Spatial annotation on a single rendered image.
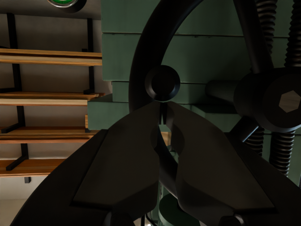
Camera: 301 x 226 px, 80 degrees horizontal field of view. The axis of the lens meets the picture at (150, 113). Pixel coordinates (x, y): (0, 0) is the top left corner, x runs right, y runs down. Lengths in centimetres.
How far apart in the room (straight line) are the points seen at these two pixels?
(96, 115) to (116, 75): 9
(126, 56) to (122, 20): 6
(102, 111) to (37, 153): 296
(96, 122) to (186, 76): 20
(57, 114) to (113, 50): 269
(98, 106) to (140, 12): 19
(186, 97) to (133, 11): 19
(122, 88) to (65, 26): 266
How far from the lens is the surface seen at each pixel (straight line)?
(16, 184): 367
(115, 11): 39
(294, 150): 36
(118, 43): 37
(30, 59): 256
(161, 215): 64
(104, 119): 38
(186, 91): 37
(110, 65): 37
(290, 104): 20
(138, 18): 38
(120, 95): 37
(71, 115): 296
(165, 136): 39
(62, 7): 34
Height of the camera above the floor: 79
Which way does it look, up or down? 10 degrees up
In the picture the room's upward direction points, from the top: 178 degrees counter-clockwise
